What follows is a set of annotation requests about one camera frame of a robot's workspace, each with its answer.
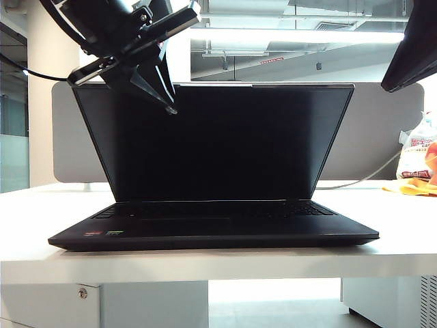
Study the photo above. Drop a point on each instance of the white divider bracket foot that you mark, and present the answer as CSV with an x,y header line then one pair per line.
x,y
88,187

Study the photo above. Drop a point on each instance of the long ceiling light strip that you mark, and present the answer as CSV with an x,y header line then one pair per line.
x,y
290,36

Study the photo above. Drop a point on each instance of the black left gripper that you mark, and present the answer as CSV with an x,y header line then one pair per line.
x,y
170,22

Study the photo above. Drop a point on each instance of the small hanging ceiling sensor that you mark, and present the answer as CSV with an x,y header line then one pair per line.
x,y
226,66

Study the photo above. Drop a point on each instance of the round ceiling spot lamp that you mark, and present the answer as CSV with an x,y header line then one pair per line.
x,y
26,72

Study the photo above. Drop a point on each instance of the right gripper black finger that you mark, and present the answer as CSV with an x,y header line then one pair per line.
x,y
420,44

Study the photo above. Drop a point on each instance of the silver ventilation duct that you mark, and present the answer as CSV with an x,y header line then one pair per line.
x,y
300,45

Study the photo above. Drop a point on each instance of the grey fabric desk divider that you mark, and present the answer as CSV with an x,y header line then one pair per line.
x,y
368,136

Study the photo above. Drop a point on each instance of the grey hanging ceiling tray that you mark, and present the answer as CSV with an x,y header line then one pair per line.
x,y
239,53

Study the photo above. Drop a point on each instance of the black laptop computer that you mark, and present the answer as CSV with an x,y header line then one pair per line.
x,y
218,153

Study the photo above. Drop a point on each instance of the red ceiling sign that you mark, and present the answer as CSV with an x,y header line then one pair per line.
x,y
273,61

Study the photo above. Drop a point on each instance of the dark ceiling security camera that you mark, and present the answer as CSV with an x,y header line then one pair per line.
x,y
319,66

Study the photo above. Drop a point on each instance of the white printed plastic bag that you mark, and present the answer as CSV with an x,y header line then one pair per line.
x,y
413,164

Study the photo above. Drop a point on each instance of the white cabinet with vent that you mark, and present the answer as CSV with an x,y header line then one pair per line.
x,y
382,297

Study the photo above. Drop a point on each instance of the white drawer cabinet with lock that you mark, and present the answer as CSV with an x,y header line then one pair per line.
x,y
51,307

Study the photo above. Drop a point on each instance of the ceiling air vent grille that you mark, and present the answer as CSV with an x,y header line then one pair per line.
x,y
336,26

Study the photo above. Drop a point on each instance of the yellow cloth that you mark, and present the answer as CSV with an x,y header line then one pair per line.
x,y
406,188

